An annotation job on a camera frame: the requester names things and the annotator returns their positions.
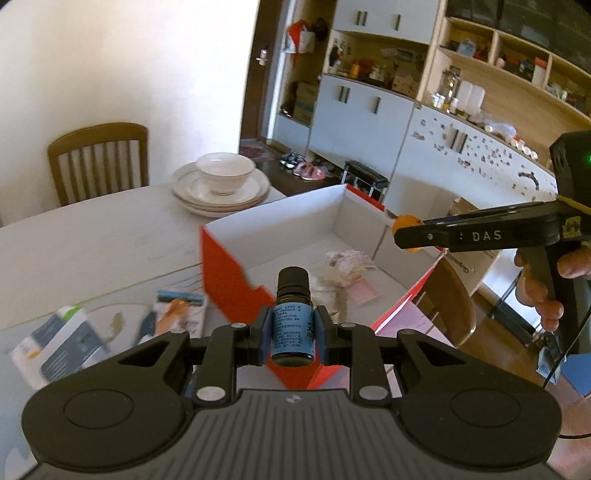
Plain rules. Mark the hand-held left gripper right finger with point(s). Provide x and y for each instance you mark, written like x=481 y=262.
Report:
x=323 y=344

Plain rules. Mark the row of small white bottles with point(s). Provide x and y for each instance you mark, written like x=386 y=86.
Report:
x=524 y=145

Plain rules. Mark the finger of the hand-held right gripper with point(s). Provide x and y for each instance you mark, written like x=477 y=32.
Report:
x=425 y=236

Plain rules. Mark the clear plastic bag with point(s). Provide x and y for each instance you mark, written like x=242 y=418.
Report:
x=498 y=128

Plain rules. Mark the black and white shoes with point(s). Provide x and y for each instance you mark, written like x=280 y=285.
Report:
x=292 y=160

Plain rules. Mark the brown cardboard carton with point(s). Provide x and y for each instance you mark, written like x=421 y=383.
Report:
x=475 y=272

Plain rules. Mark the pink sandals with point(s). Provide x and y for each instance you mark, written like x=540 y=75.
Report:
x=314 y=170

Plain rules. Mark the person's right hand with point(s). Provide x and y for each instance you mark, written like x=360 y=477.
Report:
x=545 y=309

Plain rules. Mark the orange bottle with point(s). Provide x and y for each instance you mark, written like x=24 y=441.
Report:
x=354 y=70

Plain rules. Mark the stacked cardboard boxes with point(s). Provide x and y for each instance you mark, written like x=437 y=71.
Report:
x=305 y=104

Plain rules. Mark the clear bag of pink sachets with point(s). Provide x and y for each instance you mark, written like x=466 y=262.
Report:
x=348 y=265

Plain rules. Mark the tall glass jar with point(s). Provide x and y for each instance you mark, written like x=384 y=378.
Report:
x=450 y=87

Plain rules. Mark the red and white hanging bag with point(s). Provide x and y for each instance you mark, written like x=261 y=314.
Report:
x=299 y=39

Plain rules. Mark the grey white cabinet unit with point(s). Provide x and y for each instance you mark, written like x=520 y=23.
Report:
x=364 y=110

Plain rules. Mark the patterned tissue box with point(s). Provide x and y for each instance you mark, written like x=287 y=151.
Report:
x=405 y=84

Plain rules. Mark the red patterned rug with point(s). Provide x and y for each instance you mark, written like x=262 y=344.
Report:
x=253 y=151

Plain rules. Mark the dark blue fan-shaped mat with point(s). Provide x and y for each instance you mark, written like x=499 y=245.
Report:
x=147 y=328

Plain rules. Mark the pink sachet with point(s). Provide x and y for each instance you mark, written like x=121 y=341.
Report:
x=362 y=291

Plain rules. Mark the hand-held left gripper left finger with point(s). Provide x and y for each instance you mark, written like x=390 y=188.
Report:
x=265 y=341

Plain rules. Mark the white marble desktop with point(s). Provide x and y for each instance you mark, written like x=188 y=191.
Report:
x=92 y=240

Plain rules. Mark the dark bottle blue label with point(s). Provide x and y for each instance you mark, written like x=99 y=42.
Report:
x=292 y=323

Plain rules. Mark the white plastic container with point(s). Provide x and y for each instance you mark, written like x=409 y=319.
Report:
x=472 y=99

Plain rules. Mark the white plate gold rim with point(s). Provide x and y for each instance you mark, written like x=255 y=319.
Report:
x=207 y=212
x=184 y=184

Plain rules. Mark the white bowl gold rim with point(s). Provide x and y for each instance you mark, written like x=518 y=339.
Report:
x=225 y=173

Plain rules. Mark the blister pack with orange item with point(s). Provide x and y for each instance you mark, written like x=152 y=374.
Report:
x=182 y=316

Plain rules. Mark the white grey carton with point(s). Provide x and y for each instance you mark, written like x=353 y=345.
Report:
x=60 y=346

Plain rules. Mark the red cardboard box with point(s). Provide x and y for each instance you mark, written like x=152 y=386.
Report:
x=286 y=221

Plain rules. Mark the black slatted rack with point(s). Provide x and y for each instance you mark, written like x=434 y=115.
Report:
x=367 y=171

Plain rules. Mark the silver door lock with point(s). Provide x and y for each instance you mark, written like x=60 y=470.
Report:
x=263 y=55

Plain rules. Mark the dark hanging bag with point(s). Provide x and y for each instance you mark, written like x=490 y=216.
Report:
x=321 y=28

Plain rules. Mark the wooden wall shelf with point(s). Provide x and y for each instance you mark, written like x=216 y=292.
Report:
x=508 y=87

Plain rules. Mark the wooden slat-back chair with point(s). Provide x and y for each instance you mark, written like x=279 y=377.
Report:
x=99 y=157

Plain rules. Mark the wooden round-back chair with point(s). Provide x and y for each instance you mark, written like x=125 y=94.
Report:
x=455 y=304

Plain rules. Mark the white sideboard with stickers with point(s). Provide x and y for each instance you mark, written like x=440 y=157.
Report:
x=438 y=184

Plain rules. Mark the small orange object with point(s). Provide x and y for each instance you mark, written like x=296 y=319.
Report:
x=408 y=220

